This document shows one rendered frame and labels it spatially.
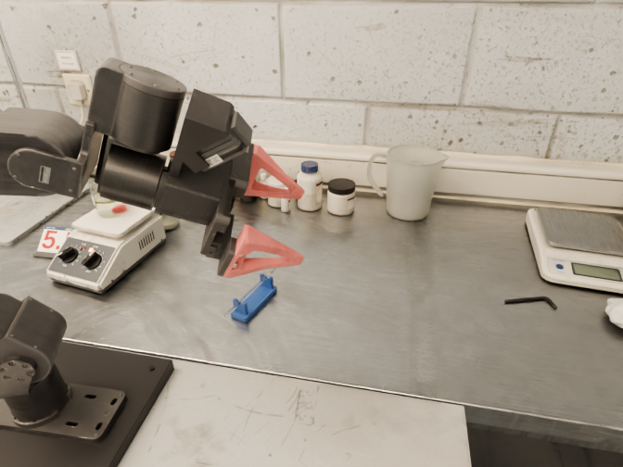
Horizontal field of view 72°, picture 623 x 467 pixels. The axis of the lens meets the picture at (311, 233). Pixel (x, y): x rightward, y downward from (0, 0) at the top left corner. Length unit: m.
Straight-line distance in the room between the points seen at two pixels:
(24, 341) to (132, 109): 0.29
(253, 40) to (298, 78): 0.14
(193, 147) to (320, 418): 0.40
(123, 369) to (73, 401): 0.07
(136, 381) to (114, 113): 0.40
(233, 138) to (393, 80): 0.78
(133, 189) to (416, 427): 0.46
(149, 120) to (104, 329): 0.48
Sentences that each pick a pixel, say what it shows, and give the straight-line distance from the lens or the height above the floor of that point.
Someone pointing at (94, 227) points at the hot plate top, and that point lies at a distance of 0.93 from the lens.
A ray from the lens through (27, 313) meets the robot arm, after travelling 0.59.
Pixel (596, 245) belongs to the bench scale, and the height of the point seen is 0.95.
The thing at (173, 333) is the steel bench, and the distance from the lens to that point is 0.76.
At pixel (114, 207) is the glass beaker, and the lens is 0.93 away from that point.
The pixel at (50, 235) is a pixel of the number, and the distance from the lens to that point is 1.07.
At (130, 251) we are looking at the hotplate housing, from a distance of 0.91.
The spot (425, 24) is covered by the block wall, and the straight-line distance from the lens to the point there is 1.10.
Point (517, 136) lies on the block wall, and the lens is 1.19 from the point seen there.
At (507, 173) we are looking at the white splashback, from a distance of 1.17.
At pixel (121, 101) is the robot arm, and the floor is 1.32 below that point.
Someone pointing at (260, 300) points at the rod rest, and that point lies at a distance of 0.78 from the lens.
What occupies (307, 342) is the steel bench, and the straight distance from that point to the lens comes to 0.71.
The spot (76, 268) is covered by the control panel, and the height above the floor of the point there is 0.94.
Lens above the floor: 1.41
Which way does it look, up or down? 32 degrees down
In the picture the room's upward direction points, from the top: straight up
